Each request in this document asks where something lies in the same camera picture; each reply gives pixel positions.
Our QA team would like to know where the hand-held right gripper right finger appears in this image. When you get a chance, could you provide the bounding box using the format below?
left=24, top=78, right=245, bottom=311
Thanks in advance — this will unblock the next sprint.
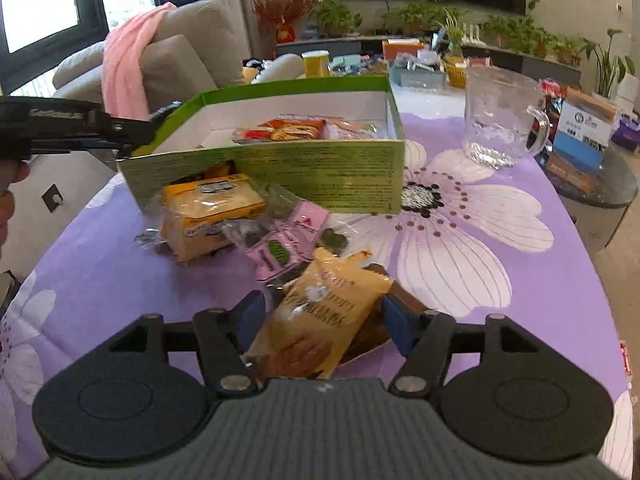
left=381, top=293, right=537, bottom=396

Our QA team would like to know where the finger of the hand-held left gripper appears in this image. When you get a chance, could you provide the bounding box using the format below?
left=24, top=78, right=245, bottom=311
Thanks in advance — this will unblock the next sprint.
left=112, top=102, right=184, bottom=157

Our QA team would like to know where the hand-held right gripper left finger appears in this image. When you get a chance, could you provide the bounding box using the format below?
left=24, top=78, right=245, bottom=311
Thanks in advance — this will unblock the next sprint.
left=106, top=289, right=267, bottom=396

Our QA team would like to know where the yellow white snack packet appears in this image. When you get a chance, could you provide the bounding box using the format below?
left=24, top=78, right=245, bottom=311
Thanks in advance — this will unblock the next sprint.
left=244, top=247, right=394, bottom=381

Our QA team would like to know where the red noodle snack packet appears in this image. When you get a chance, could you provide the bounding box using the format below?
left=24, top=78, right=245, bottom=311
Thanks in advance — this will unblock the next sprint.
left=231, top=117, right=328, bottom=145

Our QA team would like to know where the green cardboard box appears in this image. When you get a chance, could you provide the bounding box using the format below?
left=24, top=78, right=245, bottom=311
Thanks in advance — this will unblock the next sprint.
left=117, top=76, right=406, bottom=215

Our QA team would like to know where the person's left hand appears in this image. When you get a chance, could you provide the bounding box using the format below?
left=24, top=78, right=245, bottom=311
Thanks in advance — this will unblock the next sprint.
left=0, top=159, right=31, bottom=259

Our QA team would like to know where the pink packet with green picture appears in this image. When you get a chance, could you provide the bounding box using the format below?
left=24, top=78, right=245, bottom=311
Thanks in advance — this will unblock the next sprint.
left=247, top=232, right=312, bottom=282

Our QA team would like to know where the pink blanket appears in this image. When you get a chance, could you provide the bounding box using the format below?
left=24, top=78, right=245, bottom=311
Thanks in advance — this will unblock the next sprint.
left=101, top=2, right=177, bottom=121

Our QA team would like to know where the brown orange snack packet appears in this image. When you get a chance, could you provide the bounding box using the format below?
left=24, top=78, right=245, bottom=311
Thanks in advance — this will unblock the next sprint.
left=202, top=161, right=237, bottom=181

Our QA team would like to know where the beige sofa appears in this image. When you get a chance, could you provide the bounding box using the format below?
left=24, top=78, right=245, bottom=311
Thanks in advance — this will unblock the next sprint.
left=52, top=0, right=306, bottom=121

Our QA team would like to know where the dark green small packet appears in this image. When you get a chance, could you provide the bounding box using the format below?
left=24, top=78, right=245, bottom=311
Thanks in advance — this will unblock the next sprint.
left=320, top=229, right=351, bottom=257

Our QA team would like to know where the yellow cracker packet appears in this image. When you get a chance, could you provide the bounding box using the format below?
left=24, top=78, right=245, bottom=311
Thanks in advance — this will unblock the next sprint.
left=160, top=172, right=268, bottom=265

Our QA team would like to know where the clear wrapped brown snack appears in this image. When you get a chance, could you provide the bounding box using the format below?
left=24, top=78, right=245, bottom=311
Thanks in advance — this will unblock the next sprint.
left=134, top=227, right=176, bottom=254

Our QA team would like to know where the clear small packet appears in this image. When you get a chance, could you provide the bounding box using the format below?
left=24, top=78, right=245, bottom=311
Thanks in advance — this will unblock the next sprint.
left=267, top=182, right=301, bottom=221

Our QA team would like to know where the purple floral tablecloth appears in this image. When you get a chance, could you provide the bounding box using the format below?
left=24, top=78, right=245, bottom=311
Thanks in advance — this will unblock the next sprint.
left=0, top=112, right=636, bottom=478

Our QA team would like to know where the red flower arrangement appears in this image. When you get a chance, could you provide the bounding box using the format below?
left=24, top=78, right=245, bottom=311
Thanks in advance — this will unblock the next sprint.
left=252, top=0, right=321, bottom=46

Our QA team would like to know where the yellow can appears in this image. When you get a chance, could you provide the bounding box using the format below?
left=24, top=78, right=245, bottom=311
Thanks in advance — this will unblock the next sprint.
left=301, top=50, right=331, bottom=78

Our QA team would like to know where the grey television console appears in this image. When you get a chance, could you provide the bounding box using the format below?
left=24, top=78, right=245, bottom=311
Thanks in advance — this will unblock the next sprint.
left=275, top=35, right=583, bottom=86

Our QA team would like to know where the clear glass mug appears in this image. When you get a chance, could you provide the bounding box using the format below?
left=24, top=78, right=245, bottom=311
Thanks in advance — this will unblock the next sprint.
left=461, top=67, right=551, bottom=170

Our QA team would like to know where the green potted plant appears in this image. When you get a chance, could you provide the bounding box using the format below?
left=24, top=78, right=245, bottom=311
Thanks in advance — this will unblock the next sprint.
left=310, top=0, right=362, bottom=38
left=480, top=15, right=556, bottom=56
left=392, top=1, right=446, bottom=36

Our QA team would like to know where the grey blue plastic tray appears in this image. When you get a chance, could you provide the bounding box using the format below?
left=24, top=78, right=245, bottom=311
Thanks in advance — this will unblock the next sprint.
left=389, top=62, right=446, bottom=88

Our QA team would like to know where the round dark coffee table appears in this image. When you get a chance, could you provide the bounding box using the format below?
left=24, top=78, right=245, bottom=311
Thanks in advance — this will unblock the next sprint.
left=535, top=145, right=638, bottom=251

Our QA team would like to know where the yellow basket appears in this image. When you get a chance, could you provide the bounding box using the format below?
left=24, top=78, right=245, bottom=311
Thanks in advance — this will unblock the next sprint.
left=444, top=57, right=469, bottom=88

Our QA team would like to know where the white blue paper box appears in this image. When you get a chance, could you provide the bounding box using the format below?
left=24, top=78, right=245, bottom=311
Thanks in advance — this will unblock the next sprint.
left=545, top=86, right=621, bottom=193

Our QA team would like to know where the orange box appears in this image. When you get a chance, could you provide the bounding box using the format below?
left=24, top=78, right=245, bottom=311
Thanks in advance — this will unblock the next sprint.
left=382, top=39, right=425, bottom=61

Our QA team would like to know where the spider plant in vase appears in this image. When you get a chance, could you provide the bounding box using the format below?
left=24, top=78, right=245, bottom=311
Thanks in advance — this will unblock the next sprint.
left=435, top=7, right=471, bottom=61

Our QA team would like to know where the purple bag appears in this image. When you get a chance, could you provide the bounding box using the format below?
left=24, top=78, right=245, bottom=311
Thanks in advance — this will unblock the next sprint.
left=612, top=114, right=640, bottom=153

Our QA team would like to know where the small potted plant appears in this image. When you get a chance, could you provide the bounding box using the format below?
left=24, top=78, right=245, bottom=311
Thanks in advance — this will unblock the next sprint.
left=552, top=35, right=583, bottom=66

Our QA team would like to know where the white appliance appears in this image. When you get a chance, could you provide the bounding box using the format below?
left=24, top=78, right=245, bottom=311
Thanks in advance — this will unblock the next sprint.
left=617, top=67, right=640, bottom=111

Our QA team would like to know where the large leafed floor plant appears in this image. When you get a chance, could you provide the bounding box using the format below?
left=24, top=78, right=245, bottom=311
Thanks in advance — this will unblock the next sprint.
left=582, top=29, right=636, bottom=98

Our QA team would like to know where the wall socket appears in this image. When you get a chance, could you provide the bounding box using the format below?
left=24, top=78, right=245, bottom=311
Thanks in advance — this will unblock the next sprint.
left=41, top=185, right=64, bottom=213

